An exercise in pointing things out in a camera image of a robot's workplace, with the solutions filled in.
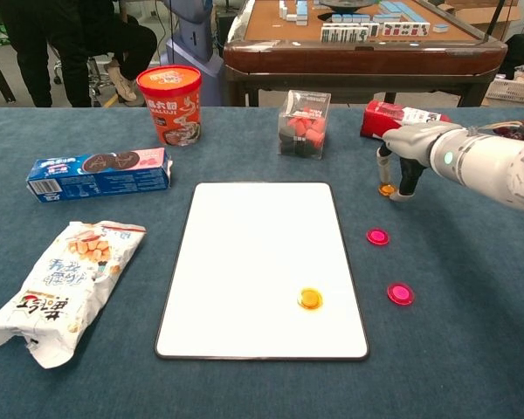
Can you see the white magnetic board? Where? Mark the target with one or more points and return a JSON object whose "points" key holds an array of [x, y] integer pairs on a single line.
{"points": [[244, 262]]}

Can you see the standing person in black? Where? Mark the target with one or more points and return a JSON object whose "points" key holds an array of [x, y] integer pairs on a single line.
{"points": [[30, 43]]}

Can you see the white plastic crate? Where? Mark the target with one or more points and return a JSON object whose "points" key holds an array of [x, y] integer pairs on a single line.
{"points": [[513, 91]]}

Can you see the brown mahjong table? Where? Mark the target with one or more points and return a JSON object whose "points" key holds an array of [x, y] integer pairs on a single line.
{"points": [[358, 59]]}

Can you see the blue grey machine base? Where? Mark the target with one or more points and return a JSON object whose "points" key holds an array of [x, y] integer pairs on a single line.
{"points": [[192, 43]]}

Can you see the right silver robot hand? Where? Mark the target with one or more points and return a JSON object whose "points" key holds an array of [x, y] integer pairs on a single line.
{"points": [[412, 139]]}

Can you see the blue table cloth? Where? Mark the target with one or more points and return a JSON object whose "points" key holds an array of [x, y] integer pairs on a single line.
{"points": [[463, 349]]}

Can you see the chrome wheeled stool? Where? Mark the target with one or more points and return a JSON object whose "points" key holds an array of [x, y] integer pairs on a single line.
{"points": [[97, 74]]}

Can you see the white snack bag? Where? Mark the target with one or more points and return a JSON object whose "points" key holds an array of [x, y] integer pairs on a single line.
{"points": [[61, 288]]}

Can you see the orange instant noodle cup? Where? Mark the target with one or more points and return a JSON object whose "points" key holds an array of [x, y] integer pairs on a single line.
{"points": [[170, 105]]}

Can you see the single blue mahjong tile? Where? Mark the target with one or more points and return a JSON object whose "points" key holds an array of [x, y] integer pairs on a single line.
{"points": [[441, 28]]}

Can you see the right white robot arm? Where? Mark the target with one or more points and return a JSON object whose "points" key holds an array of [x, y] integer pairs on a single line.
{"points": [[493, 166]]}

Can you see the face-up mahjong tile row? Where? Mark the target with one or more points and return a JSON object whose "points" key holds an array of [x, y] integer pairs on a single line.
{"points": [[344, 33], [399, 29]]}

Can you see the blue-backed mahjong tile row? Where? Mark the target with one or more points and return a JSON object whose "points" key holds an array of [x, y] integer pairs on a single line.
{"points": [[362, 18]]}

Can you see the red juice bottle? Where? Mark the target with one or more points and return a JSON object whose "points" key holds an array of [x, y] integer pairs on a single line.
{"points": [[384, 118]]}

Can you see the clear box of sponges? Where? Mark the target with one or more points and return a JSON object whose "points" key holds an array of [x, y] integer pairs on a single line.
{"points": [[303, 126]]}

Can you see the blue cookie box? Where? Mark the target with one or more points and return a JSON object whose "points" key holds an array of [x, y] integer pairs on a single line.
{"points": [[100, 176]]}

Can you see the stacked blue mahjong tiles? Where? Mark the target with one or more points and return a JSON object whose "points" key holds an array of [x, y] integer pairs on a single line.
{"points": [[293, 9], [395, 7]]}

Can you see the pink disc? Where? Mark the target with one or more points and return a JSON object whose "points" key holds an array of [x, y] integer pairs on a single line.
{"points": [[377, 236], [400, 293]]}

